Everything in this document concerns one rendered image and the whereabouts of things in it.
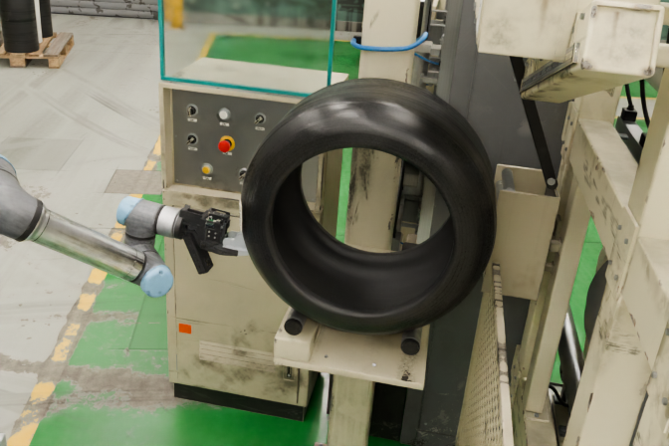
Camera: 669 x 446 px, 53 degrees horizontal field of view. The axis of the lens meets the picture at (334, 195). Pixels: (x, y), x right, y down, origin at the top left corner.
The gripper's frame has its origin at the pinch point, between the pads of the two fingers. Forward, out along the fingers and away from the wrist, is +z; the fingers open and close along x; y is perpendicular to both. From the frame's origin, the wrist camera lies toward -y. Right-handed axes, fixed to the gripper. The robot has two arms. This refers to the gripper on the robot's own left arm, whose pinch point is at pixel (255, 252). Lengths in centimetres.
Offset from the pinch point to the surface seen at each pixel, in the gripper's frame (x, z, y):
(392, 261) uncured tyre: 15.9, 33.2, -1.3
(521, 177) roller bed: 39, 62, 22
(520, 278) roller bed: 20, 67, 1
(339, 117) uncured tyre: -10.2, 15.0, 42.2
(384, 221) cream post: 27.1, 28.4, 4.1
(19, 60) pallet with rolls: 479, -383, -142
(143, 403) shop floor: 50, -45, -109
